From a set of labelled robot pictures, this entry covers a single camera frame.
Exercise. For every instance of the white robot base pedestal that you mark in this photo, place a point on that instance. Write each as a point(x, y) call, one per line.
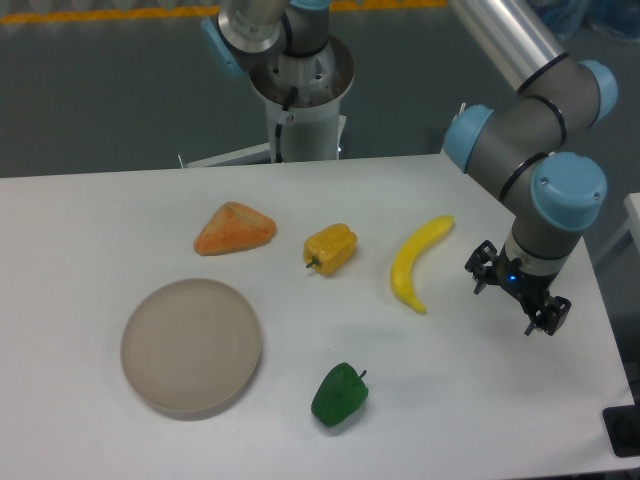
point(302, 99)

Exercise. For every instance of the white furniture at right edge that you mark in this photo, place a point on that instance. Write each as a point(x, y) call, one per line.
point(623, 237)

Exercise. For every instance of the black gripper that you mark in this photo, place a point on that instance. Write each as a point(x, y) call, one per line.
point(546, 313)

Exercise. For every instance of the yellow toy banana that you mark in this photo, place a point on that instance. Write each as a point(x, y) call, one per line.
point(401, 273)

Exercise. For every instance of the black device at table edge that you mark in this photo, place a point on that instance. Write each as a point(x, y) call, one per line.
point(622, 426)

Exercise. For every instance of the orange triangular toy bread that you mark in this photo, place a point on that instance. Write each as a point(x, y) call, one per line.
point(234, 227)

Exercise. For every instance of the beige round plate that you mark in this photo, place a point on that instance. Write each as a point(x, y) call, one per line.
point(190, 348)

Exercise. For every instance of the green toy pepper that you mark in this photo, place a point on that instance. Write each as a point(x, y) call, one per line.
point(341, 393)

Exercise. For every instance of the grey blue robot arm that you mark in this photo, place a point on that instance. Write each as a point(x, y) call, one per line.
point(517, 156)

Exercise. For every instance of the yellow toy pepper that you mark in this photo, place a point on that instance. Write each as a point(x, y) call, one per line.
point(329, 249)

